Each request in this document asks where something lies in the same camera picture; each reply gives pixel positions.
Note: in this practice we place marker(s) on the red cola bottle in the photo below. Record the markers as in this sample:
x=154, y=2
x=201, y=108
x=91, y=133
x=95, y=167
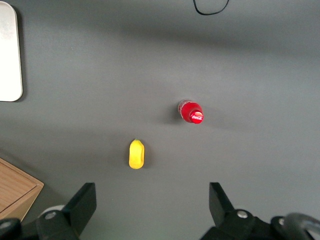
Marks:
x=191, y=111

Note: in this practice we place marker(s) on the yellow lemon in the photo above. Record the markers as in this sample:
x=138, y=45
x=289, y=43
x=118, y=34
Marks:
x=136, y=155

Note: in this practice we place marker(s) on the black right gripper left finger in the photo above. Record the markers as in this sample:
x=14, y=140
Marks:
x=67, y=222

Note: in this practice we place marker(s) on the cream rectangular tray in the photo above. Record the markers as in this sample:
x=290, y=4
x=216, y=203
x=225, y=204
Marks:
x=8, y=55

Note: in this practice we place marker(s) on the wooden drawer cabinet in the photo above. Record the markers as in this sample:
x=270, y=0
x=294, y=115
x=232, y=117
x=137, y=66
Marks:
x=15, y=185

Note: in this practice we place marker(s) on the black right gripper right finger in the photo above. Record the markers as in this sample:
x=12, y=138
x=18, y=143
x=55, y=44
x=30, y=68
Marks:
x=232, y=225

